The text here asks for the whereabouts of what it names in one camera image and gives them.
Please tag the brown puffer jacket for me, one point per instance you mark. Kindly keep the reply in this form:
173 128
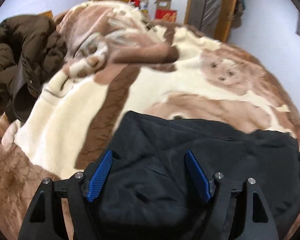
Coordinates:
15 55

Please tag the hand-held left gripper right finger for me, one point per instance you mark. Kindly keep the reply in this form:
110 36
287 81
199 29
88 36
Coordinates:
197 177

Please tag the santa hat plush toy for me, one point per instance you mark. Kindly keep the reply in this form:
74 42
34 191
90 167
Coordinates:
135 3

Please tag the red box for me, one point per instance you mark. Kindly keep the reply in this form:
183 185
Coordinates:
166 16

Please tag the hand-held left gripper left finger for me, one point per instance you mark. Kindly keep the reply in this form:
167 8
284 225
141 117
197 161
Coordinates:
100 177

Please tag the brown printed blanket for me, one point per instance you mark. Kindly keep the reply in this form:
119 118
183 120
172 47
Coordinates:
165 85

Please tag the grey zippered curtain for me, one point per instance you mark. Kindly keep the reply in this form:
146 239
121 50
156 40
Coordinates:
207 5

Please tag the cardboard box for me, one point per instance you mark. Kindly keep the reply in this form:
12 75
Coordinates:
163 3

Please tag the hanging clothes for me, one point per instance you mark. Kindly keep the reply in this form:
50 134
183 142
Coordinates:
239 7

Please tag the wooden framed door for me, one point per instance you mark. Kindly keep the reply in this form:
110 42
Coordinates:
230 12

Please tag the black puffer jacket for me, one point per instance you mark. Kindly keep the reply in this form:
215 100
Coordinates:
165 155

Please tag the wooden bedside table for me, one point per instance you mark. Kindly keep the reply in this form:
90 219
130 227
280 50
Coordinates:
46 14

